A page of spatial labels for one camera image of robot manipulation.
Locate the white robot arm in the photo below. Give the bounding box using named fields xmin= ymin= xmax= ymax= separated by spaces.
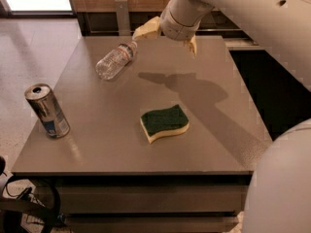
xmin=133 ymin=0 xmax=311 ymax=233

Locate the left metal bracket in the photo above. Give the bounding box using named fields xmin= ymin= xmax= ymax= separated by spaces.
xmin=115 ymin=0 xmax=131 ymax=36

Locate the grey drawer cabinet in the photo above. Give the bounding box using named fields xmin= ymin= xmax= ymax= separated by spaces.
xmin=13 ymin=37 xmax=271 ymax=233

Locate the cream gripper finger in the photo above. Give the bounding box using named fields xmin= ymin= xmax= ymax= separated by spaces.
xmin=184 ymin=36 xmax=197 ymax=57
xmin=132 ymin=17 xmax=161 ymax=41

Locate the clear plastic water bottle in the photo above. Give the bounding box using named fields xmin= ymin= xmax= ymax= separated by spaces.
xmin=95 ymin=41 xmax=137 ymax=81

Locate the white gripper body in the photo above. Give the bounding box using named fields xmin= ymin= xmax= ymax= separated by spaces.
xmin=159 ymin=8 xmax=201 ymax=41

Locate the silver blue drink can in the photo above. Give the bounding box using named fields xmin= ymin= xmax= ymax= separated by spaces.
xmin=24 ymin=83 xmax=70 ymax=138

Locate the green yellow sponge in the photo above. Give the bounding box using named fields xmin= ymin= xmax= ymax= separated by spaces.
xmin=140 ymin=105 xmax=190 ymax=144

